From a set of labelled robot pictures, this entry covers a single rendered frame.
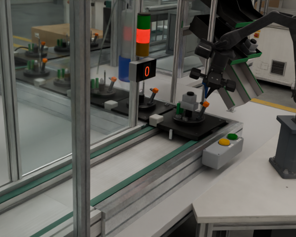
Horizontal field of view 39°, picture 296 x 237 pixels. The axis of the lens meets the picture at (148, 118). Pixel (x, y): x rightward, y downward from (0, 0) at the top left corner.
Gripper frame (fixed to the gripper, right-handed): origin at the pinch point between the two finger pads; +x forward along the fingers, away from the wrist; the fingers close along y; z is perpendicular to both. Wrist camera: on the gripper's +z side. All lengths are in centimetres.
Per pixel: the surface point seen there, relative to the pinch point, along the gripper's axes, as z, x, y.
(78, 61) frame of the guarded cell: 79, -31, -32
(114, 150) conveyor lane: 29.5, 22.2, -26.4
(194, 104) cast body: 0.5, 7.4, -3.3
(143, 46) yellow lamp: 9.9, -12.7, -29.0
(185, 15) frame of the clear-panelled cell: -106, 2, -23
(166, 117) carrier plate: -1.4, 18.7, -12.7
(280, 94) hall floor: -368, 130, 115
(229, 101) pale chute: -15.9, 8.3, 11.7
